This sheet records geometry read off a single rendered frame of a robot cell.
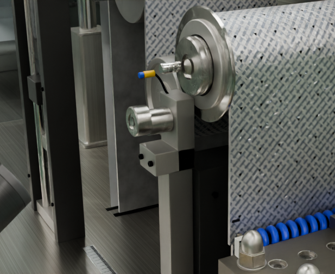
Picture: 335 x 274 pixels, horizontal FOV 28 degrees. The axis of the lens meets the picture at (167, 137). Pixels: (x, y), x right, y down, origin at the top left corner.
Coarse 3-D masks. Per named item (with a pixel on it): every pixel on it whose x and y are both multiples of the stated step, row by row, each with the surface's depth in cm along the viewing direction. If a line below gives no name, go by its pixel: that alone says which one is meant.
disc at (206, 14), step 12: (192, 12) 86; (204, 12) 84; (180, 24) 90; (216, 24) 82; (228, 36) 80; (228, 48) 80; (228, 60) 80; (228, 72) 81; (228, 84) 81; (228, 96) 82; (216, 108) 85; (228, 108) 83; (204, 120) 88; (216, 120) 86
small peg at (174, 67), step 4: (160, 64) 86; (164, 64) 86; (168, 64) 86; (172, 64) 87; (176, 64) 87; (180, 64) 87; (160, 68) 86; (164, 68) 86; (168, 68) 86; (172, 68) 86; (176, 68) 87; (180, 68) 87; (160, 72) 87; (164, 72) 86; (168, 72) 87; (172, 72) 87
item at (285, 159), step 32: (320, 96) 89; (256, 128) 86; (288, 128) 88; (320, 128) 90; (256, 160) 87; (288, 160) 89; (320, 160) 92; (256, 192) 89; (288, 192) 91; (320, 192) 94; (256, 224) 90
